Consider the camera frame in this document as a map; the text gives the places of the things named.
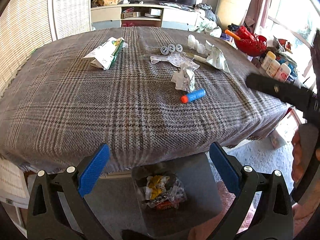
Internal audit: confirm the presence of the green white paper carton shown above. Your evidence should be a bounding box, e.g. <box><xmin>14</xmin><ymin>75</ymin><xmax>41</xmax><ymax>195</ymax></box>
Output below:
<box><xmin>84</xmin><ymin>37</ymin><xmax>128</xmax><ymax>70</ymax></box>

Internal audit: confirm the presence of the silver blister pack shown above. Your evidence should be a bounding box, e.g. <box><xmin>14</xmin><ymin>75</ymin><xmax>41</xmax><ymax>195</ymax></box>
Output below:
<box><xmin>144</xmin><ymin>175</ymin><xmax>188</xmax><ymax>210</ymax></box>

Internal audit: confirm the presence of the grey trash bin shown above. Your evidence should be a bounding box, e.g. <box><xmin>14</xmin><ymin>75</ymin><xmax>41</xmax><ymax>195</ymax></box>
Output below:
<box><xmin>131</xmin><ymin>153</ymin><xmax>222</xmax><ymax>239</ymax></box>

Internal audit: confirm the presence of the person's right hand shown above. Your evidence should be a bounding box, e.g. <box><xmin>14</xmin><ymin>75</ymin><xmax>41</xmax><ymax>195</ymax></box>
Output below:
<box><xmin>291</xmin><ymin>130</ymin><xmax>304</xmax><ymax>183</ymax></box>

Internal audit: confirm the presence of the white pink bottle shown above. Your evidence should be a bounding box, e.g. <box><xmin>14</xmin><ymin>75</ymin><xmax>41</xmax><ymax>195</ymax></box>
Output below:
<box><xmin>274</xmin><ymin>63</ymin><xmax>291</xmax><ymax>83</ymax></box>

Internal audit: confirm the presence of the yellow cap lotion bottle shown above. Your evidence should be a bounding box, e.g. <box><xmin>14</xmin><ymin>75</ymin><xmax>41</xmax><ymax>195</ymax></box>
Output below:
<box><xmin>261</xmin><ymin>51</ymin><xmax>276</xmax><ymax>70</ymax></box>

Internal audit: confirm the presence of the red plastic basket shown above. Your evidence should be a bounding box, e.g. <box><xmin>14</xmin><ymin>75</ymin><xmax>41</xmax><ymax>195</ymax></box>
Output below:
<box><xmin>235</xmin><ymin>25</ymin><xmax>267</xmax><ymax>57</ymax></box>

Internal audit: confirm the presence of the blue orange foam dart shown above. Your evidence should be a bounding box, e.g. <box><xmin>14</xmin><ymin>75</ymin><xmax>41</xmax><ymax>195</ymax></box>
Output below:
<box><xmin>181</xmin><ymin>89</ymin><xmax>206</xmax><ymax>103</ymax></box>

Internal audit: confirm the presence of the crumpled white tissue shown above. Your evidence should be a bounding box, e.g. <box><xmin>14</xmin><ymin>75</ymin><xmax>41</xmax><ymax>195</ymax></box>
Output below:
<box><xmin>171</xmin><ymin>62</ymin><xmax>200</xmax><ymax>93</ymax></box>

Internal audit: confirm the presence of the cream tube wrapper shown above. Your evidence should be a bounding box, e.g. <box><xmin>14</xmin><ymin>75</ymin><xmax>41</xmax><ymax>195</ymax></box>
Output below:
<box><xmin>185</xmin><ymin>53</ymin><xmax>207</xmax><ymax>64</ymax></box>

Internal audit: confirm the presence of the orange foam stick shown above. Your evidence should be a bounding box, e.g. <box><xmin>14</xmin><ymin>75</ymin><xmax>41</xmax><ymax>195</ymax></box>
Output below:
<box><xmin>225</xmin><ymin>29</ymin><xmax>241</xmax><ymax>41</ymax></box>

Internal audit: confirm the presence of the pink curtain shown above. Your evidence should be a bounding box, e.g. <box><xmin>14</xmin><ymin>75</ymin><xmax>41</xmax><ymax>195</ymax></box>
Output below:
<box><xmin>245</xmin><ymin>0</ymin><xmax>271</xmax><ymax>32</ymax></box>

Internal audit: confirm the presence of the grey plaid table cloth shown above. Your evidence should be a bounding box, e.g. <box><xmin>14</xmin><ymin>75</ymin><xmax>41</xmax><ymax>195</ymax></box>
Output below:
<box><xmin>1</xmin><ymin>27</ymin><xmax>287</xmax><ymax>173</ymax></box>

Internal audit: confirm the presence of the dotted white plastic wrapper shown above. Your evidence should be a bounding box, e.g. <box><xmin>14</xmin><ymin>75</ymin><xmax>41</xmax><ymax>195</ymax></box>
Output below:
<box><xmin>150</xmin><ymin>53</ymin><xmax>194</xmax><ymax>67</ymax></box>

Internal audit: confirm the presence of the white bubble plastic piece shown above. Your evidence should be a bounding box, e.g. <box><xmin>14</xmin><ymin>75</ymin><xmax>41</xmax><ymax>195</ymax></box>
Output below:
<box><xmin>187</xmin><ymin>35</ymin><xmax>206</xmax><ymax>54</ymax></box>

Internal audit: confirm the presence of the floral cloth pile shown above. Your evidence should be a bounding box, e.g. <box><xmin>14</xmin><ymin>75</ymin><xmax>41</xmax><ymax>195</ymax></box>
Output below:
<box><xmin>194</xmin><ymin>19</ymin><xmax>222</xmax><ymax>38</ymax></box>

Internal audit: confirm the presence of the cream tall cabinet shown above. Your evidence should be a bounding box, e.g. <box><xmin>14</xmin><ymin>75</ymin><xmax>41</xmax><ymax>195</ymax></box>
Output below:
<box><xmin>215</xmin><ymin>0</ymin><xmax>251</xmax><ymax>31</ymax></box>

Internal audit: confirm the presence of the small round wheels pack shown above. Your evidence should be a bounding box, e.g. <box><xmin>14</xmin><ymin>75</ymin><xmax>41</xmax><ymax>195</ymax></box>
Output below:
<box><xmin>160</xmin><ymin>43</ymin><xmax>183</xmax><ymax>55</ymax></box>

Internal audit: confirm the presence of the woven rattan screen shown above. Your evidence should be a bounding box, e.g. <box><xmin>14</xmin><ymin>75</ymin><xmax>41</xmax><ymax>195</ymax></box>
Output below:
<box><xmin>1</xmin><ymin>0</ymin><xmax>91</xmax><ymax>92</ymax></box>

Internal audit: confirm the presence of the cream tv cabinet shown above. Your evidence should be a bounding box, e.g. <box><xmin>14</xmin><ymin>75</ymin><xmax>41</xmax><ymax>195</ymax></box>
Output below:
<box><xmin>91</xmin><ymin>3</ymin><xmax>201</xmax><ymax>30</ymax></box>

